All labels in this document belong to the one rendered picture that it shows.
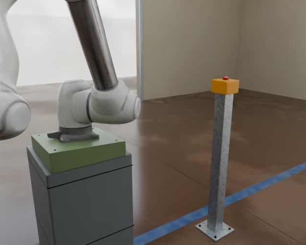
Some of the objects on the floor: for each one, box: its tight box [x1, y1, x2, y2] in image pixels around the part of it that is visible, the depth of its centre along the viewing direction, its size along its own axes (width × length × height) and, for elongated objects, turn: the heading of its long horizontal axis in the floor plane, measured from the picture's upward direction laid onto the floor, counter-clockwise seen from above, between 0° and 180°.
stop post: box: [195, 78, 239, 242], centre depth 190 cm, size 20×20×109 cm
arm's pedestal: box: [26, 145, 135, 245], centre depth 151 cm, size 50×50×80 cm
